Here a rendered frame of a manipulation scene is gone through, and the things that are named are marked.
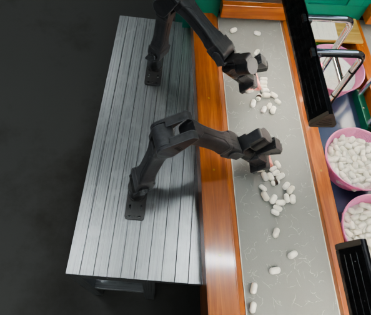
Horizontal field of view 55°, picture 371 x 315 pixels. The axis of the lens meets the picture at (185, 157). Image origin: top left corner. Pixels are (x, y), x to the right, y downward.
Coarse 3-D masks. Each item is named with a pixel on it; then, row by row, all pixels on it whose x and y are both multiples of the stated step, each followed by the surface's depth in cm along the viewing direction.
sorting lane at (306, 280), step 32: (224, 32) 162; (288, 64) 157; (256, 96) 147; (288, 96) 149; (256, 128) 140; (288, 128) 142; (288, 160) 135; (256, 192) 128; (256, 224) 123; (288, 224) 123; (320, 224) 124; (256, 256) 118; (320, 256) 119; (288, 288) 114; (320, 288) 115
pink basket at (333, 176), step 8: (344, 128) 140; (352, 128) 141; (336, 136) 141; (360, 136) 143; (368, 136) 141; (328, 144) 139; (328, 160) 133; (336, 176) 132; (336, 184) 139; (344, 184) 133
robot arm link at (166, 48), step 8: (160, 16) 126; (168, 16) 124; (160, 24) 131; (168, 24) 130; (160, 32) 134; (168, 32) 135; (152, 40) 140; (160, 40) 138; (168, 40) 141; (152, 48) 143; (160, 48) 141; (168, 48) 146; (160, 56) 144
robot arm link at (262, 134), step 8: (264, 128) 116; (240, 136) 116; (248, 136) 114; (256, 136) 112; (264, 136) 113; (240, 144) 116; (248, 144) 114; (256, 144) 115; (264, 144) 114; (232, 152) 112; (240, 152) 113
